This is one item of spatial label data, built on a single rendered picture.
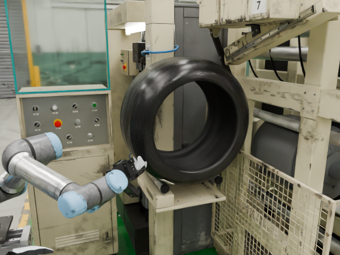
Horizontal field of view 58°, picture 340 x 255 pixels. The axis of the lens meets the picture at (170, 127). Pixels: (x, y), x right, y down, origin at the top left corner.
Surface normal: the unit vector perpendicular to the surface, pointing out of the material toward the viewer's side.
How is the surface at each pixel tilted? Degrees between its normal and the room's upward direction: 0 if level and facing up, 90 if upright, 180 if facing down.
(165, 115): 90
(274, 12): 90
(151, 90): 63
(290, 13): 90
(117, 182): 50
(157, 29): 90
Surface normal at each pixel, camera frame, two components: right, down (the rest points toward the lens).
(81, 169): 0.34, 0.23
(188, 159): -0.04, -0.60
